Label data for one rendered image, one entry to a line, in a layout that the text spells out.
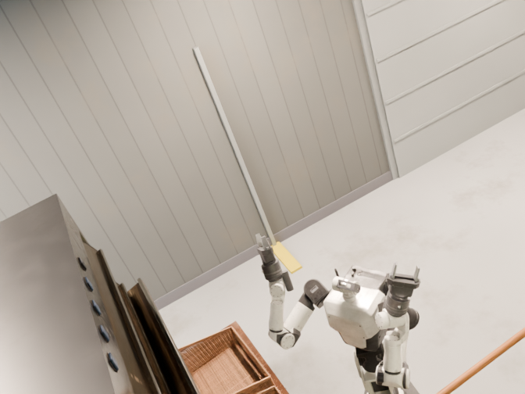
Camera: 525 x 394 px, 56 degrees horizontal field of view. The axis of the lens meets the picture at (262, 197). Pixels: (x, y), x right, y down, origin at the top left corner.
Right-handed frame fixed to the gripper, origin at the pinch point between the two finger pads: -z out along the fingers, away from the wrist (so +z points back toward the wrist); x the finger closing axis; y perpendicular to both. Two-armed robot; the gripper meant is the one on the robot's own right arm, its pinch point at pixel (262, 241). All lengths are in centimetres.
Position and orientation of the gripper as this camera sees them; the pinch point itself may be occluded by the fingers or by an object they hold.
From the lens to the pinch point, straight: 230.5
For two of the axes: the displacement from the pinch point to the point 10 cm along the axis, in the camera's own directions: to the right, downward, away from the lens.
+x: 2.5, 0.3, -9.7
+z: 3.2, 9.4, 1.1
